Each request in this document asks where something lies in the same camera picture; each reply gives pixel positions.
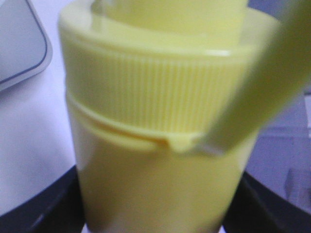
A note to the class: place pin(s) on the yellow squeeze bottle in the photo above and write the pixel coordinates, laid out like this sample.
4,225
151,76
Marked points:
166,99

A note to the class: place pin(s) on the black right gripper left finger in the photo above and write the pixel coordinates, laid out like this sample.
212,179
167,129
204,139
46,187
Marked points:
57,209

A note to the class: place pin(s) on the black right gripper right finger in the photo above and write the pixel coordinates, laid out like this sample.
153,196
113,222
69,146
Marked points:
256,209

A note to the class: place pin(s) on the silver electronic kitchen scale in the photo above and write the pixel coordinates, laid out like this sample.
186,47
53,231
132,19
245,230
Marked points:
25,48

